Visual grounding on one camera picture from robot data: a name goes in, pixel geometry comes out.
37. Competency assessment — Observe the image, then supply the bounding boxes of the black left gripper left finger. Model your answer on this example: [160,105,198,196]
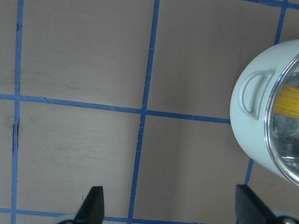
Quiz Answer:
[74,186,104,224]

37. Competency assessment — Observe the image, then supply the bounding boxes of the glass pot lid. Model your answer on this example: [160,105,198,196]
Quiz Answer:
[264,56,299,186]

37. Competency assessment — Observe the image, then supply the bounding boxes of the pale green cooking pot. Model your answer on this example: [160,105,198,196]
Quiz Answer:
[230,40,299,178]

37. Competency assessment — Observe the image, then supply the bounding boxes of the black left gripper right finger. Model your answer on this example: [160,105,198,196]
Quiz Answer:
[235,184,277,224]

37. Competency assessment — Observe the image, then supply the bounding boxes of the yellow corn cob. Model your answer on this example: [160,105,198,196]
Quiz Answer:
[273,84,299,119]

